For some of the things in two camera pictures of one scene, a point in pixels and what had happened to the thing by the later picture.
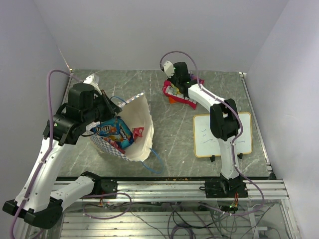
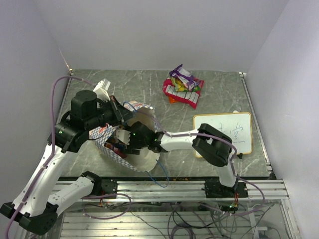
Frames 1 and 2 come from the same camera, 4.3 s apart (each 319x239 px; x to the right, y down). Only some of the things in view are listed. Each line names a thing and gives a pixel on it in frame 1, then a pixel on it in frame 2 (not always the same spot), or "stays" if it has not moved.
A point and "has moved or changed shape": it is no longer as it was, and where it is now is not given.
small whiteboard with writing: [206, 145] stays
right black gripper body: [174, 80] to [134, 143]
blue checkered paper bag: [135, 111] has moved or changed shape
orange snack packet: [171, 100] stays
